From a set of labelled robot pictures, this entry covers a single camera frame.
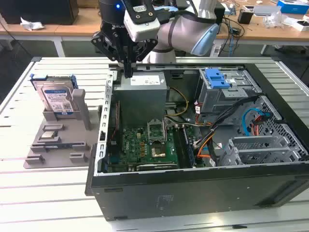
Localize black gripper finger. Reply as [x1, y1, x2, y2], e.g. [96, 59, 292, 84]
[129, 39, 158, 78]
[91, 31, 130, 78]

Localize hard disk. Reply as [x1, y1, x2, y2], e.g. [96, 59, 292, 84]
[29, 74, 79, 116]

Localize empty blue disk carrier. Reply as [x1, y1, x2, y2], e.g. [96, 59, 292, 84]
[204, 69, 230, 90]

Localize silver disk bay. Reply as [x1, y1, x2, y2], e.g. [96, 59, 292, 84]
[224, 135, 300, 167]

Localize wooden desk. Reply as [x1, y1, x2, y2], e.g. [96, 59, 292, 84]
[0, 0, 309, 58]

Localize grey power supply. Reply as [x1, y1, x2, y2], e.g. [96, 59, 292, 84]
[112, 72, 170, 127]

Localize large black box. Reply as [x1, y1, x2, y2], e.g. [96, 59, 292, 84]
[0, 0, 79, 25]

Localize metal socket cover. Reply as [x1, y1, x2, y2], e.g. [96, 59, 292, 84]
[147, 119, 167, 143]

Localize crumpled white paper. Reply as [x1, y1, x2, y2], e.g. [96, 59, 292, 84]
[20, 16, 46, 31]

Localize silver drive cage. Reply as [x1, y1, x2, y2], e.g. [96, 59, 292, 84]
[196, 68, 263, 119]

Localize green motherboard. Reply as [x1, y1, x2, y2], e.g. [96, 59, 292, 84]
[107, 120, 197, 174]

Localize CPU socket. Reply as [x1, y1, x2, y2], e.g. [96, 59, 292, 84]
[150, 143, 168, 158]

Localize small black box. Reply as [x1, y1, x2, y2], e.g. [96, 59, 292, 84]
[238, 11, 254, 25]

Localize black RAM slot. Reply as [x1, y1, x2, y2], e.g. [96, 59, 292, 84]
[183, 126, 196, 168]
[172, 127, 189, 169]

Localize silver CPU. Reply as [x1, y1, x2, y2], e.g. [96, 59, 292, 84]
[41, 131, 57, 141]

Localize black RAM stick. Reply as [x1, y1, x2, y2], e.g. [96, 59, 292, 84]
[44, 143, 85, 149]

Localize grey parts rack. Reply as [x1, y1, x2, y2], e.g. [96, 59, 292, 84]
[23, 88, 104, 169]

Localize black graphics card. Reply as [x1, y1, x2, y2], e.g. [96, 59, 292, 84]
[136, 163, 179, 173]

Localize flat grey box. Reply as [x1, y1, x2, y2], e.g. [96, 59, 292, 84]
[253, 5, 282, 16]

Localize black PC case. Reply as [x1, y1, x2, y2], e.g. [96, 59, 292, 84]
[84, 62, 309, 221]

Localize white cardboard box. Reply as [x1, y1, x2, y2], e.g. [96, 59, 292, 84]
[281, 16, 309, 32]

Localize blue cardboard box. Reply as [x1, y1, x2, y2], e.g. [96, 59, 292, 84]
[277, 0, 309, 15]

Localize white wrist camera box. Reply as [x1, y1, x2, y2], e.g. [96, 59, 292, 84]
[123, 0, 161, 43]

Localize yellow wire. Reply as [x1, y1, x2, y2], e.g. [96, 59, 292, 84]
[166, 87, 189, 121]

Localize black cable bundle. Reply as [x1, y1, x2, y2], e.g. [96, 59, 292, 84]
[209, 96, 258, 137]

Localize blue data wire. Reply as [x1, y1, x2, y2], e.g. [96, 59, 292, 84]
[242, 107, 275, 136]

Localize orange red power wire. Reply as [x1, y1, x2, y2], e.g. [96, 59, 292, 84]
[250, 115, 267, 136]

